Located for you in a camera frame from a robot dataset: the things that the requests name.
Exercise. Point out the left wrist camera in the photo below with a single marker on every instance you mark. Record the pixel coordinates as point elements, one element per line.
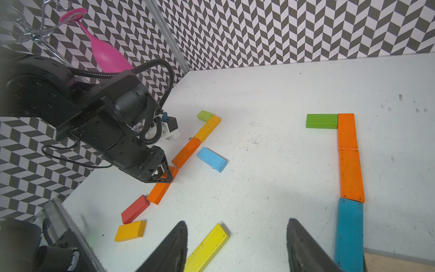
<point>170,128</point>

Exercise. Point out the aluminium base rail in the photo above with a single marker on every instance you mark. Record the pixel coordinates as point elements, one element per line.
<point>54,221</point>

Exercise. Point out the yellow-orange block bottom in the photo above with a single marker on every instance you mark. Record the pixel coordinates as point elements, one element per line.
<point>130,231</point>

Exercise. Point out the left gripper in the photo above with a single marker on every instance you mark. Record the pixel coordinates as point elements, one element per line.
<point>146,164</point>

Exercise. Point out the pink plastic wine glass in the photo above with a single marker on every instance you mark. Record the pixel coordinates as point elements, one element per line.
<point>107,57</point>

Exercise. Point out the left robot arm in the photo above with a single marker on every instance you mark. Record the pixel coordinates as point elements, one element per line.
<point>112,112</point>

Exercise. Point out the tan wooden block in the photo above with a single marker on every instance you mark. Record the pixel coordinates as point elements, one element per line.
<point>376,263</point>

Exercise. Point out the yellow block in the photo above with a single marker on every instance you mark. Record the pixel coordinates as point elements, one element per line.
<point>207,250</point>

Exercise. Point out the yellow-orange block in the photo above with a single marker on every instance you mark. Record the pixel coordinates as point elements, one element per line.
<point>208,128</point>
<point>130,231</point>

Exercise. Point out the red block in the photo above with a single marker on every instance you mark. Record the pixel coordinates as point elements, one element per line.
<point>135,209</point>

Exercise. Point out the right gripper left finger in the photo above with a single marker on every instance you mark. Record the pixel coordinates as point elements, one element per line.
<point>171,254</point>

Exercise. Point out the teal block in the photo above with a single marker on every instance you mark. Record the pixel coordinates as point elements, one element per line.
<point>349,254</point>

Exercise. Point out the lime green block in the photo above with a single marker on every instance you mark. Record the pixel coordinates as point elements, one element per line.
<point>204,115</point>

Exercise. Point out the sky blue block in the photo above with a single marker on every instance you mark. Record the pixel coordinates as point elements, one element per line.
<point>212,159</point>

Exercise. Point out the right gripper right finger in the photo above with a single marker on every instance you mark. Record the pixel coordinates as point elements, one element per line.
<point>304,253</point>

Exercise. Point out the orange block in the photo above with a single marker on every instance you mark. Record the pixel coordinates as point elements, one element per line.
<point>160,189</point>
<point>351,180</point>
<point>347,136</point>
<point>186,152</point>

